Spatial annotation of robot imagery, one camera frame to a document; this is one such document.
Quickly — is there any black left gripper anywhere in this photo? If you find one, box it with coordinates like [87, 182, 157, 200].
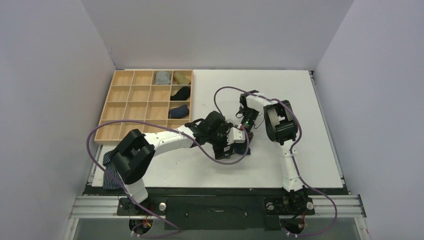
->
[207, 124, 236, 159]

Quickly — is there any navy white-trimmed bear underwear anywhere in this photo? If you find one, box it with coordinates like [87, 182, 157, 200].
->
[233, 140, 251, 156]

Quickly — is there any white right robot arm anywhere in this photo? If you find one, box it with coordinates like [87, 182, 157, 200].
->
[237, 90, 308, 215]

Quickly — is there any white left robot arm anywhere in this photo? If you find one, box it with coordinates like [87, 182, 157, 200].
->
[110, 111, 251, 215]

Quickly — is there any navy rolled underwear in tray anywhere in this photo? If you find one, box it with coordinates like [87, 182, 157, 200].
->
[168, 104, 190, 119]

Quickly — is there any black rolled underwear in tray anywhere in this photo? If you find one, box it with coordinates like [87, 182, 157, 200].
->
[170, 86, 191, 101]

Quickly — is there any olive rolled underwear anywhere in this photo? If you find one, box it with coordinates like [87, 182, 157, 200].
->
[173, 72, 191, 85]

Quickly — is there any grey striped rolled underwear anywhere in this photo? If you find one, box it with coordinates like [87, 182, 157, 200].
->
[154, 70, 171, 85]

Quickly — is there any navy striped crumpled underwear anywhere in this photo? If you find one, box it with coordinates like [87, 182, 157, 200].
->
[102, 150, 122, 190]

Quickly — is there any wooden compartment organizer tray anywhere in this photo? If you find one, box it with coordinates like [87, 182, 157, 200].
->
[94, 69, 194, 145]

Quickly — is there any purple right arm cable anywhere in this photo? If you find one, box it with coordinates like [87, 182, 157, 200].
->
[213, 86, 338, 238]

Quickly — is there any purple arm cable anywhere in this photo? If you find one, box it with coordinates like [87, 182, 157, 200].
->
[86, 119, 251, 240]
[213, 86, 338, 238]

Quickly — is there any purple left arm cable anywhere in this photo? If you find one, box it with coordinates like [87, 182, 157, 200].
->
[86, 119, 251, 240]

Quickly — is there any aluminium rail base frame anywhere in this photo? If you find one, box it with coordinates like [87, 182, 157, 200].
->
[64, 188, 370, 240]

